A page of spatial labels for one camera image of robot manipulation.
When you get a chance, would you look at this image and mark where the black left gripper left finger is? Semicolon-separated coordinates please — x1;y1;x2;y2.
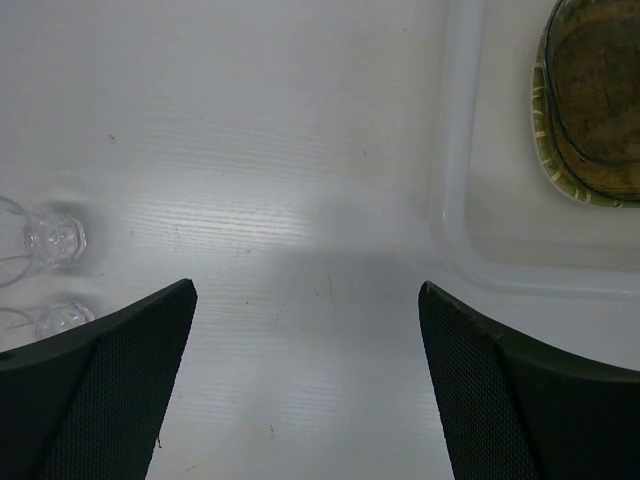
1;279;196;479

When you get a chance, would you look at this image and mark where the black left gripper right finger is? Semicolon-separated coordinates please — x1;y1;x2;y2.
418;282;639;479

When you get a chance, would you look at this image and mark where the white plastic bin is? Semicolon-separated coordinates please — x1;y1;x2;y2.
430;1;639;299

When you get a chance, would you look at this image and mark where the woven bamboo tray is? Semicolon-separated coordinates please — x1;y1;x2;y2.
529;0;640;207

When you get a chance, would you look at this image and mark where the clear glass plate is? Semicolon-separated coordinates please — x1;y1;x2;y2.
544;0;640;194

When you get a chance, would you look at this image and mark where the clear glass cup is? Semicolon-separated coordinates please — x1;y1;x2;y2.
1;196;87;288
1;302;95;352

